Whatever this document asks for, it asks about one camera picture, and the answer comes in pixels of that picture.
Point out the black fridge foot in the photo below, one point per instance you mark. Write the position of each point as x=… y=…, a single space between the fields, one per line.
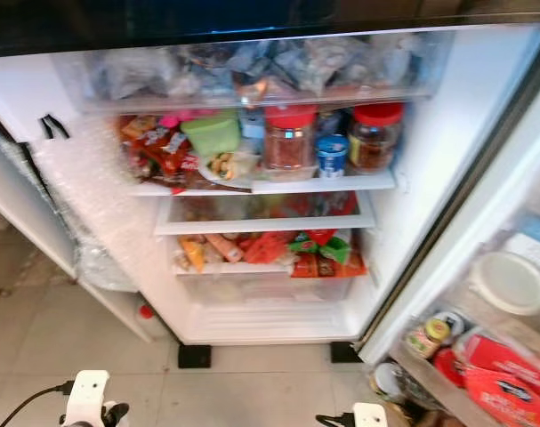
x=345 y=352
x=194 y=356

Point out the clear shallow fridge drawer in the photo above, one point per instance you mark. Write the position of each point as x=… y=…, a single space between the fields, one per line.
x=261 y=213

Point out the white fridge shelf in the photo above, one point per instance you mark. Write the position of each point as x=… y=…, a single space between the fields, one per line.
x=323 y=183

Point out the white fridge door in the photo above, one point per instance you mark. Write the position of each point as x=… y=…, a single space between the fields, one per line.
x=465 y=249

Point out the white fridge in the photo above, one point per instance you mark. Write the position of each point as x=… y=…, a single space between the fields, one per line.
x=439 y=133

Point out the white jug with red cap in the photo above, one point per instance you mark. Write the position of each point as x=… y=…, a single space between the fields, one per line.
x=147 y=318

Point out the yellow food packet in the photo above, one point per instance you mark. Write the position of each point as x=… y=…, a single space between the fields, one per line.
x=192 y=254

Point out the pink sausage pack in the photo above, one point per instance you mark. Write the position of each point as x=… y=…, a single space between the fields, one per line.
x=223 y=247

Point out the clear bubble wrap sheet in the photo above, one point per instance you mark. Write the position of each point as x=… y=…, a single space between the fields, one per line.
x=100 y=213

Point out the clear crisper drawer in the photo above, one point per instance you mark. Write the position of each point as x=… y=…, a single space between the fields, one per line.
x=274 y=289

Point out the white side panel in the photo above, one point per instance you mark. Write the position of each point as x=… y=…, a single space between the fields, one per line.
x=29 y=205

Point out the red food packet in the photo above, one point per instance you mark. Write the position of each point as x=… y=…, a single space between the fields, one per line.
x=268 y=247

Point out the green and red packet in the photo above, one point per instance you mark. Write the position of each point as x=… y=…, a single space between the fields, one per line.
x=327 y=254

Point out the red orange snack packet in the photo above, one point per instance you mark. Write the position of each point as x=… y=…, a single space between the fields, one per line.
x=158 y=151

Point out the plate of food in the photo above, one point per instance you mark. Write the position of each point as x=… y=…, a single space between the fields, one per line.
x=225 y=169

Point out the round metal can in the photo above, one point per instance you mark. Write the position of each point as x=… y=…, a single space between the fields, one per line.
x=387 y=381

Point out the black clip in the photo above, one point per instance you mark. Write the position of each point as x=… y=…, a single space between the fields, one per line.
x=52 y=126

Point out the green plastic container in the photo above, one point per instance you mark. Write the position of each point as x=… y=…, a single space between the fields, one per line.
x=211 y=133

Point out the blue white carton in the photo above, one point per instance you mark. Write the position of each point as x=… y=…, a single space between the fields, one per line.
x=252 y=126

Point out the tall red-lid jar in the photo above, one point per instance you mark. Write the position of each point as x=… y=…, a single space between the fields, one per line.
x=290 y=142

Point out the small jar yellow lid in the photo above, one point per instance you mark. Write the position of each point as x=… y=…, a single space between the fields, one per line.
x=430 y=336

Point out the blue and white can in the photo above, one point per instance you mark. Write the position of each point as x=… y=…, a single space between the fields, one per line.
x=332 y=157

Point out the clear drawer with bags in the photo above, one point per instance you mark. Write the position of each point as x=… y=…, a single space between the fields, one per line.
x=261 y=71

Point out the red-lid jar yellow label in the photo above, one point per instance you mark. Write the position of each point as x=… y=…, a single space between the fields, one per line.
x=376 y=138

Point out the red carton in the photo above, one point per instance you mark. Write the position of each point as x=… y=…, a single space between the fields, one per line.
x=505 y=378

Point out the container with white lid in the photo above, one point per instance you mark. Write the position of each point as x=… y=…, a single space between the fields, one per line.
x=510 y=283

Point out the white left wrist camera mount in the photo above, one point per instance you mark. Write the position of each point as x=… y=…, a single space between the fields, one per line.
x=85 y=398

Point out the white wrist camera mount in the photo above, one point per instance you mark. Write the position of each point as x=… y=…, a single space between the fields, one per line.
x=85 y=398
x=369 y=416

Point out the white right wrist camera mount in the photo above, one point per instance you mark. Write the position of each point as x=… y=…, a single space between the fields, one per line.
x=369 y=416

